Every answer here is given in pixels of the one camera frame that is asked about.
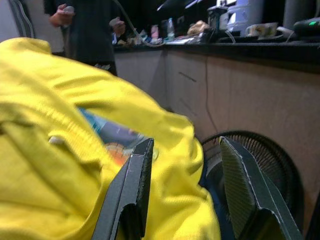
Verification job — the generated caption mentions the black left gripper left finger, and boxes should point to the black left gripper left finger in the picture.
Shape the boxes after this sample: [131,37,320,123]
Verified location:
[91,137,155,240]

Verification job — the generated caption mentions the clear plastic bottle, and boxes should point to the clear plastic bottle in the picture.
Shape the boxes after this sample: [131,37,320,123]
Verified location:
[166,17,175,40]

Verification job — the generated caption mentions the person's left hand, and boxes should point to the person's left hand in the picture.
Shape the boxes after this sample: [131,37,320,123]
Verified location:
[108,16,126,38]

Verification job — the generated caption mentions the white rice cooker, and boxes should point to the white rice cooker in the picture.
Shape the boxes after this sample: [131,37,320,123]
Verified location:
[226,0,265,36]

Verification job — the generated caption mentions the beige kitchen cabinet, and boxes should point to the beige kitchen cabinet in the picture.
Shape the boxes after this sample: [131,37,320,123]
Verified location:
[113,47,320,236]

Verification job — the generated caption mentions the black device with green light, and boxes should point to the black device with green light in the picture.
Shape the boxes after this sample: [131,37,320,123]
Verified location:
[292,16,320,36]

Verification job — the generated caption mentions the yellow printed shirt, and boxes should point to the yellow printed shirt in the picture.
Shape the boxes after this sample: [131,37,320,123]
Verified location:
[0,37,222,240]

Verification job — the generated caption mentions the pink small bottle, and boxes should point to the pink small bottle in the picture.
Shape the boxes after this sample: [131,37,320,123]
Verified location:
[150,24,161,42]

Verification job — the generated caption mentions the brown bread bag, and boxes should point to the brown bread bag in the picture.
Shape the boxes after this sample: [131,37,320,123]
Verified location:
[187,20,210,36]

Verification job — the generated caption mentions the white floral cup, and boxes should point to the white floral cup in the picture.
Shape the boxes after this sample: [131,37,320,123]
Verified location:
[245,22,279,39]

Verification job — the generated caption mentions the black round laundry basket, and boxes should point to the black round laundry basket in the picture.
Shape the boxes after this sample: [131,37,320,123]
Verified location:
[199,130,305,232]

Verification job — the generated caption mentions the person's right hand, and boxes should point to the person's right hand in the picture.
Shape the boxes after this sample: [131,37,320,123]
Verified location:
[48,3,76,28]

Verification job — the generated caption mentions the person in dark clothes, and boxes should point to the person in dark clothes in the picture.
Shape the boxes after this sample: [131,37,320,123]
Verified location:
[43,0,126,76]

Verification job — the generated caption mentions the pale clear hose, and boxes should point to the pale clear hose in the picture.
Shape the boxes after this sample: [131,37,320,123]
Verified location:
[111,0,166,48]

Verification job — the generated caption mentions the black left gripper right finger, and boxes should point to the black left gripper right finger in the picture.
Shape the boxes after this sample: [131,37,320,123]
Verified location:
[219,136,304,240]

